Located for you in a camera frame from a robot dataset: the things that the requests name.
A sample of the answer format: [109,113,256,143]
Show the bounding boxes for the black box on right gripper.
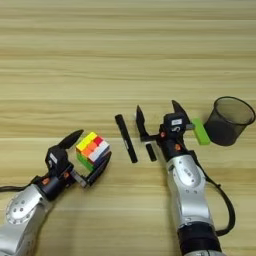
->
[162,112,188,137]

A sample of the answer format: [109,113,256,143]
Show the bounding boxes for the black mesh pen cup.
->
[202,96,256,147]

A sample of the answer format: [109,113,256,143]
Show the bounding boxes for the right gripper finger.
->
[135,104,152,142]
[171,99,192,127]

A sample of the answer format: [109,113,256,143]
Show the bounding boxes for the multicolour puzzle cube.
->
[75,131,112,173]

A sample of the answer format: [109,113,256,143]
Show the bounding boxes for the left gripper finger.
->
[57,128,85,152]
[84,151,113,188]

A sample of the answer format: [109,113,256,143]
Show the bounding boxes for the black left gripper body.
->
[35,159,88,202]

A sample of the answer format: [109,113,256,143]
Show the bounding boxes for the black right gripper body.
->
[142,123,197,162]

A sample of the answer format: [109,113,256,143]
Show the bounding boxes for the all black marker pen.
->
[114,113,139,165]

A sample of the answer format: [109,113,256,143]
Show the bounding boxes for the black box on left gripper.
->
[45,145,70,175]

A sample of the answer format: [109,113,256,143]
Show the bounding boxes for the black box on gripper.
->
[162,112,188,137]
[45,145,70,175]

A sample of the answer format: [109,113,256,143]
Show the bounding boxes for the green rectangular block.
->
[191,117,212,147]

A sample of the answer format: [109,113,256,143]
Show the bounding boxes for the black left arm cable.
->
[0,178,40,194]

